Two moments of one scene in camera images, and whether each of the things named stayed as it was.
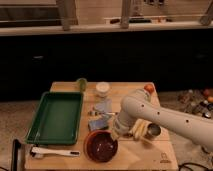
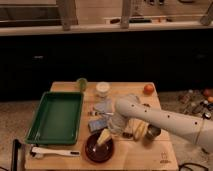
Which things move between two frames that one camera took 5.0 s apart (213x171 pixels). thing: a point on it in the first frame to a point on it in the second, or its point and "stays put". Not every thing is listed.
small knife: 102,113 stays put
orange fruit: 149,88 stays put
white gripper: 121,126 to 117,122
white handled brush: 38,152 stays put
